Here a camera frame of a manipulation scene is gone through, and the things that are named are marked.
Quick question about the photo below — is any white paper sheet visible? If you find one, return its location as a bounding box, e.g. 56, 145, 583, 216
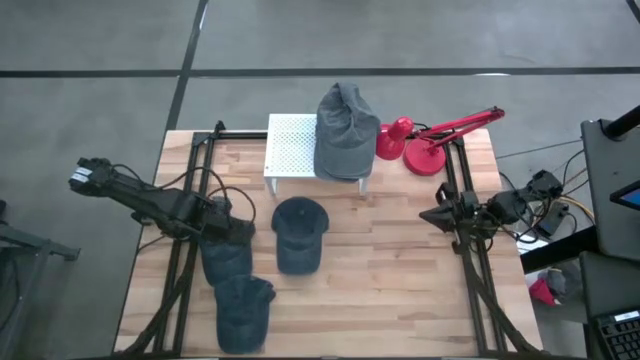
516, 234, 550, 255

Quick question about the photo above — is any yellow cable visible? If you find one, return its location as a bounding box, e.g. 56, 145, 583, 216
554, 167, 596, 226

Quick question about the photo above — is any white perforated metal shelf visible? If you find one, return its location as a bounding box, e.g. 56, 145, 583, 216
263, 113, 374, 197

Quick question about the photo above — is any blue tablet screen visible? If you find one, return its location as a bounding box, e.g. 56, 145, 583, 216
609, 179, 640, 212

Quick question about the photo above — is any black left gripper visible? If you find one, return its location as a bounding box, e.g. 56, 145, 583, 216
197, 195, 256, 247

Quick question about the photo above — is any red cloth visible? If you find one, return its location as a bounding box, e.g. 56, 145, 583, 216
528, 277, 560, 307

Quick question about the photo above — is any black keyboard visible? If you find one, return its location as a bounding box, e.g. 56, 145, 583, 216
588, 306, 640, 360

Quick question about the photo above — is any grey cloth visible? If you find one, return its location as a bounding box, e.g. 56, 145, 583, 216
546, 268, 570, 297

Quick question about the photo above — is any red desk lamp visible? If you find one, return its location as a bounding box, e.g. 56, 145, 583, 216
375, 106, 506, 177

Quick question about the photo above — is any black pole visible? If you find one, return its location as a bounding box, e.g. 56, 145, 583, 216
601, 104, 640, 141

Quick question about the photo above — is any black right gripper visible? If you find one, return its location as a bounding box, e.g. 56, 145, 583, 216
418, 182, 482, 234

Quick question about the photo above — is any grey metal stand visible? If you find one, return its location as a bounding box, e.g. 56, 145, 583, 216
0, 198, 82, 360

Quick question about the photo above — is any black power supply box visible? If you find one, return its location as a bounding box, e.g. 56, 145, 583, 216
533, 201, 571, 239

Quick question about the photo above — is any navy baseball cap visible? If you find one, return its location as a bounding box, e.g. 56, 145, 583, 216
199, 219, 257, 288
270, 196, 331, 276
214, 273, 277, 355

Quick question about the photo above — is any black beam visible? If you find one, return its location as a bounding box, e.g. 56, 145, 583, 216
519, 226, 600, 275

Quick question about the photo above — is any grey desk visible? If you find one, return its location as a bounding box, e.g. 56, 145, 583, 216
579, 118, 640, 263

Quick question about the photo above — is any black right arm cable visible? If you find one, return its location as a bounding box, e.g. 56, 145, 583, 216
492, 172, 556, 246

